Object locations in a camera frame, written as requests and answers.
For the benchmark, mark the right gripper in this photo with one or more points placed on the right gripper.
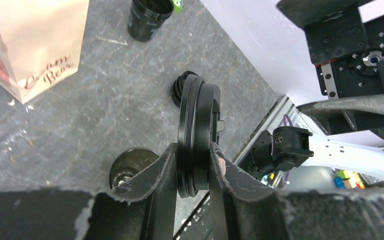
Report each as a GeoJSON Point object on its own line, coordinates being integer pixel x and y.
{"type": "Point", "coordinates": [348, 55]}

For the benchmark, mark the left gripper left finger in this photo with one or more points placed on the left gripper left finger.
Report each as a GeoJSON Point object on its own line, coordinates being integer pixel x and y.
{"type": "Point", "coordinates": [143, 208]}

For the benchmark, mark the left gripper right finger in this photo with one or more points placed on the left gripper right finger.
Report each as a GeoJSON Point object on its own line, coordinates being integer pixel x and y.
{"type": "Point", "coordinates": [243, 208]}

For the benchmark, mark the black coffee cup with print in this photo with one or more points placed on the black coffee cup with print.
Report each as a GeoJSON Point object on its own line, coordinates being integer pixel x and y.
{"type": "Point", "coordinates": [130, 163]}

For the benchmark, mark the single black cup lid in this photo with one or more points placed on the single black cup lid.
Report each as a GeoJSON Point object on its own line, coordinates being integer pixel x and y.
{"type": "Point", "coordinates": [199, 127]}

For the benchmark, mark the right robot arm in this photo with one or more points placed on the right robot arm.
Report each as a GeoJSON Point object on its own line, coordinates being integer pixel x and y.
{"type": "Point", "coordinates": [288, 147]}

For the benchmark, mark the brown paper takeout bag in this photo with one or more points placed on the brown paper takeout bag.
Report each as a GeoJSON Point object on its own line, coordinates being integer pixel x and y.
{"type": "Point", "coordinates": [40, 44]}

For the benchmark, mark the green toy block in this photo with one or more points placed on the green toy block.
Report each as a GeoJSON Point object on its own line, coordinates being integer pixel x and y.
{"type": "Point", "coordinates": [178, 5]}

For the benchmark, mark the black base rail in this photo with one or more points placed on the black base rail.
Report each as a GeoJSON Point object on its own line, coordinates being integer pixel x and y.
{"type": "Point", "coordinates": [193, 220]}

